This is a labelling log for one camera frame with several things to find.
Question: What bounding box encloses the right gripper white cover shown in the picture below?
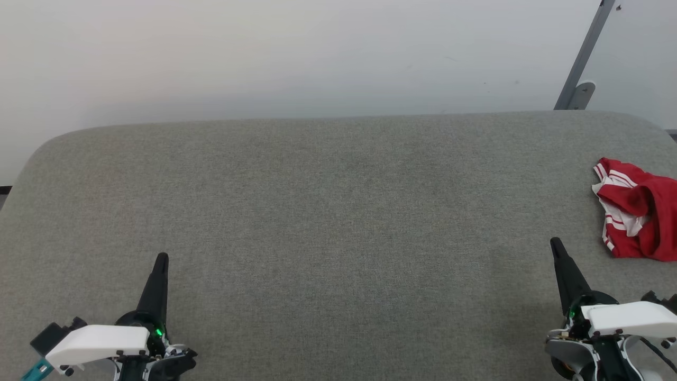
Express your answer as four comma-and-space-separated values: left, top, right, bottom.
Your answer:
550, 237, 677, 340

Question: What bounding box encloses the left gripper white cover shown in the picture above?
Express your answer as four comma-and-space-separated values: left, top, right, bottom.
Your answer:
44, 252, 170, 369

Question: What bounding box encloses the red and white jersey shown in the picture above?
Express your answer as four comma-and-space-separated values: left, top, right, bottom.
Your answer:
591, 157, 677, 261

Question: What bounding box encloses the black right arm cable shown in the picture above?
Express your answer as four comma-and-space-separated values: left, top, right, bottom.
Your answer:
637, 338, 677, 374

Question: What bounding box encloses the teal left camera connector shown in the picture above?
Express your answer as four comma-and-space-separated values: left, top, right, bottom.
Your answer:
21, 359, 54, 381

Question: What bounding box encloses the round grey post bracket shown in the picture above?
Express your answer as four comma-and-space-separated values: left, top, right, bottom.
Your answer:
570, 81, 596, 111

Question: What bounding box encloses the grey metal post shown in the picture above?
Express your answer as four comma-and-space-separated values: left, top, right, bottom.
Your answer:
553, 0, 617, 111

